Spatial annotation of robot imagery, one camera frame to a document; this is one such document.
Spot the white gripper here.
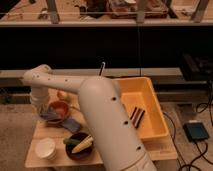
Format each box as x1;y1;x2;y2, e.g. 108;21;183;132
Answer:
30;92;50;114

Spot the red bowl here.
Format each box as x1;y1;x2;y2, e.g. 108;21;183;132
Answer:
47;101;70;125

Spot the blue grey towel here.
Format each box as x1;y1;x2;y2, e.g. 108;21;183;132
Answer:
62;118;81;133

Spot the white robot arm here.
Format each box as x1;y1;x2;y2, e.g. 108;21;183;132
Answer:
23;65;157;171

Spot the dark bowl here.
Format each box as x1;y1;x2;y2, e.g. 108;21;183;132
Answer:
63;132;93;160

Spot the small yellow fruit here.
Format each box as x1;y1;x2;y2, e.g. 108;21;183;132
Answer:
57;91;71;102

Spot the green cucumber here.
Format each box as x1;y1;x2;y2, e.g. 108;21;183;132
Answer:
63;138;80;145

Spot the white paper cup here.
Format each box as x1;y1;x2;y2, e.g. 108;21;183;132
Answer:
35;138;56;160

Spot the yellow corn cob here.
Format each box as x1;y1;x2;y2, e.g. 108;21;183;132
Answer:
72;135;93;154

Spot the thin metal rod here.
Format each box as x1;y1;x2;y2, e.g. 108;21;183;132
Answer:
99;61;106;76

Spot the yellow plastic bin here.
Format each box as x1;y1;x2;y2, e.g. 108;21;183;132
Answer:
117;77;169;141

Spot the dark striped block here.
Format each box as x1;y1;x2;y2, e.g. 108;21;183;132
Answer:
130;107;145;128

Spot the black foot pedal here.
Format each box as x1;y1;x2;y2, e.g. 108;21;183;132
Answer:
183;122;209;142

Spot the black cable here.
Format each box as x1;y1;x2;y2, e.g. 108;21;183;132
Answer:
162;89;213;171

